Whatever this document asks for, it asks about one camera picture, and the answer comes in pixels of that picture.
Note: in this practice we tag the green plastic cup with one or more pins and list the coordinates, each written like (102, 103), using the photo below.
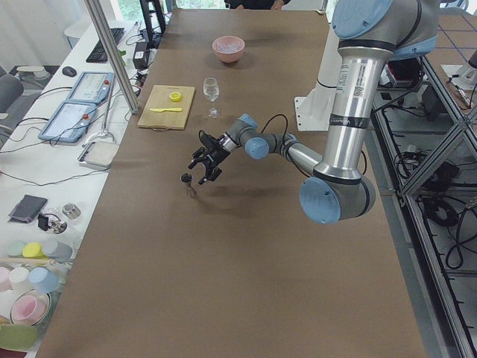
(15, 249)

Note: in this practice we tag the pink bowl of ice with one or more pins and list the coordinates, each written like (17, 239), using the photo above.
(228, 49)

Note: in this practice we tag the teach pendant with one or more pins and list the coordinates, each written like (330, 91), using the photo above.
(69, 123)
(91, 87)

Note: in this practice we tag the black computer mouse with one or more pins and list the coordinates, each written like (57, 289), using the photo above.
(69, 71)

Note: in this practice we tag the black clip with cord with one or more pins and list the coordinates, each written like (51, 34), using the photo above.
(50, 222)

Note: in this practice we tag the far teach pendant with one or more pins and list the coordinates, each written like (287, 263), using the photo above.
(91, 87)

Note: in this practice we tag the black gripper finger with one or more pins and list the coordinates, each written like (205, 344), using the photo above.
(211, 174)
(199, 156)

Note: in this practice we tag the small steel cylinder cup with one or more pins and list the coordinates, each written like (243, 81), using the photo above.
(71, 211)

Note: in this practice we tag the brown table mat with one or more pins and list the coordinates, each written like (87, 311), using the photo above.
(238, 270)

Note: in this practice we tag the aluminium frame post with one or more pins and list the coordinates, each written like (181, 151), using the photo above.
(104, 33)

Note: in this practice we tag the light blue plastic cup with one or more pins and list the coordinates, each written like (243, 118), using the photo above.
(42, 280)

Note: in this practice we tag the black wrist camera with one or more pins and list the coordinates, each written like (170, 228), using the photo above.
(207, 140)

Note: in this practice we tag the grey plastic cup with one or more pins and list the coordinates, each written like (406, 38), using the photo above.
(58, 251)

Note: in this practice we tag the grey folded cloth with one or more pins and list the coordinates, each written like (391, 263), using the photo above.
(27, 209)

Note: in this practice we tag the steel cocktail jigger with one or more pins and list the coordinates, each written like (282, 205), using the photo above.
(186, 179)

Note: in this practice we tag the yellow plastic knife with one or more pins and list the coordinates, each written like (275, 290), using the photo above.
(167, 110)

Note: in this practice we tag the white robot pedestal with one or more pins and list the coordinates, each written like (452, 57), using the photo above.
(313, 111)

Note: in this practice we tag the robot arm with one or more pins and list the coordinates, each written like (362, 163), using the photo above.
(370, 33)

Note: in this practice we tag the yellow plastic cup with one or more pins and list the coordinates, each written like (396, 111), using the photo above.
(33, 250)

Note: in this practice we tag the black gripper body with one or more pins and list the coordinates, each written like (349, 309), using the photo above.
(216, 152)

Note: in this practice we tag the clear wine glass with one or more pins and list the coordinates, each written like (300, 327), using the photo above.
(211, 92)

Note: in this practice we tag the bamboo cutting board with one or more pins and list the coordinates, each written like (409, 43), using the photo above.
(159, 98)

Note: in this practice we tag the yellow lemon half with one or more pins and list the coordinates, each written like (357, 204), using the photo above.
(175, 96)

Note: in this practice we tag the near teach pendant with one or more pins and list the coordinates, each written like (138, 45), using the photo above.
(69, 123)

